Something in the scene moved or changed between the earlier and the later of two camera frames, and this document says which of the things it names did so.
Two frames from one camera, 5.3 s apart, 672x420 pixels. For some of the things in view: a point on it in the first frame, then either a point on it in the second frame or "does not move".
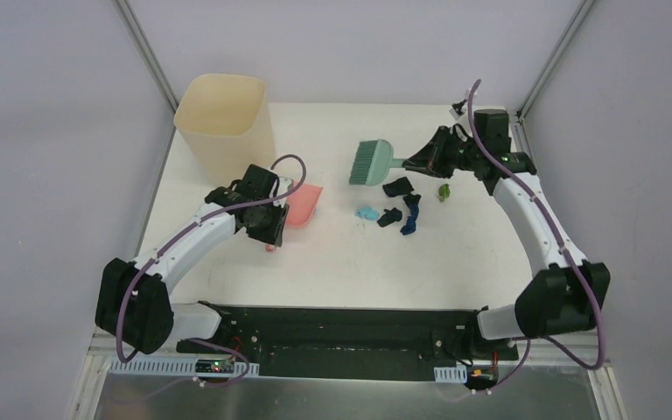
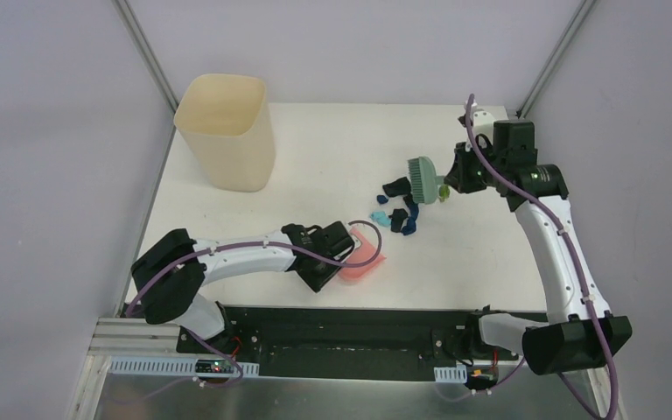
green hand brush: x=373 y=160 to x=423 y=179
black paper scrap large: x=401 y=186 does not move
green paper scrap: x=444 y=192 does not move
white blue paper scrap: x=367 y=213 to x=381 y=217
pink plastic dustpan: x=302 y=205 to x=359 y=255
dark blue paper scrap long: x=413 y=201 does not move
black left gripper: x=277 y=225 to x=332 y=255
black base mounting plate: x=351 y=342 does not move
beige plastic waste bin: x=225 y=125 does not move
